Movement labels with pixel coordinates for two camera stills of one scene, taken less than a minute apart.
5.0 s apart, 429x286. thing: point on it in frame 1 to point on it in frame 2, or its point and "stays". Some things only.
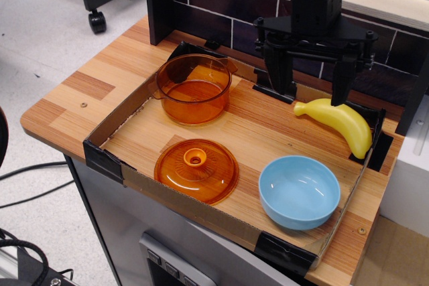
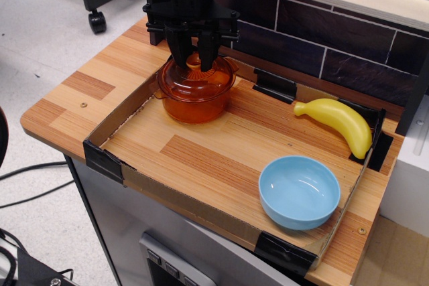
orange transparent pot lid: x=198 y=166 to x=192 y=84
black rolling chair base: x=97 y=21 stays
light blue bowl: x=298 y=192 stays
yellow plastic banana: x=343 y=118 stays
